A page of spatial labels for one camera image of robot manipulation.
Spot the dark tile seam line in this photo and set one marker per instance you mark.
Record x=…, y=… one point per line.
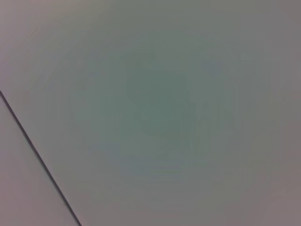
x=40, y=157

